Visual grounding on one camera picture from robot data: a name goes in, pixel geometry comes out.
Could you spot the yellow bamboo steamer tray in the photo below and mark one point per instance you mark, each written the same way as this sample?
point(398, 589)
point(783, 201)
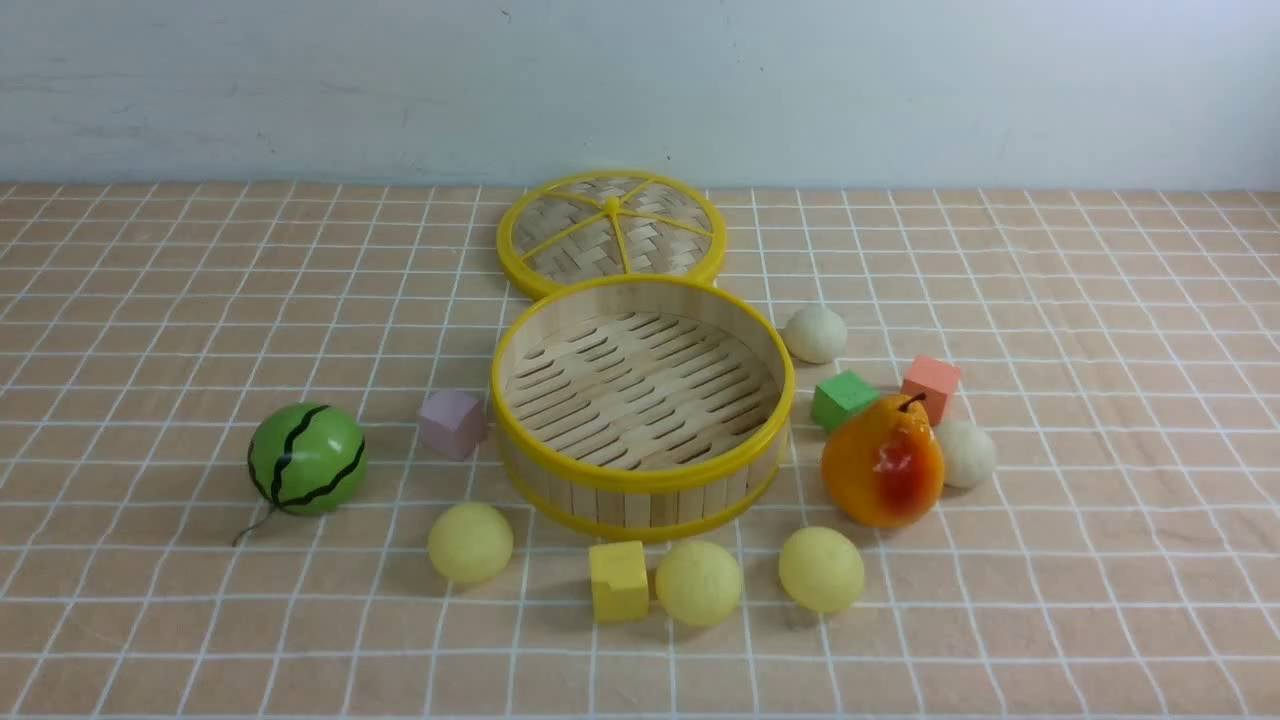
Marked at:
point(642, 407)

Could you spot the orange cube block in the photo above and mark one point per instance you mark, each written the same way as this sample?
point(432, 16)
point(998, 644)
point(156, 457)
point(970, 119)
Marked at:
point(936, 380)

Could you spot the green toy watermelon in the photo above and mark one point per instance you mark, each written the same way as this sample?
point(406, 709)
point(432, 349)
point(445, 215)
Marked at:
point(306, 459)

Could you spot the yellow bun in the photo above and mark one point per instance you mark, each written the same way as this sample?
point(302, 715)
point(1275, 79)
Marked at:
point(821, 570)
point(470, 543)
point(699, 583)

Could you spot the yellow cube block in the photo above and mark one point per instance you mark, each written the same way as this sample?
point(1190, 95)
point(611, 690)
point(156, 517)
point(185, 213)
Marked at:
point(619, 582)

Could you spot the yellow bamboo steamer lid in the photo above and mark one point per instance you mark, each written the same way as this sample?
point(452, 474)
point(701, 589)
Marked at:
point(609, 222)

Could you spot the orange toy pear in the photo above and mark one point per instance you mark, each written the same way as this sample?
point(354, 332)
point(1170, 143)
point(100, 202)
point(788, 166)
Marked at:
point(884, 468)

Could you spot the green cube block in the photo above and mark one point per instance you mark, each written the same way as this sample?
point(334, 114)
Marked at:
point(840, 398)

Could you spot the white bun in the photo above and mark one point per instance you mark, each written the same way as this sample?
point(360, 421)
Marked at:
point(815, 335)
point(969, 454)

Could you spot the pink cube block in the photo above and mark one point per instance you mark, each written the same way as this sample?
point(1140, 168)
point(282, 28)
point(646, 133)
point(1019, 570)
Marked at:
point(452, 422)

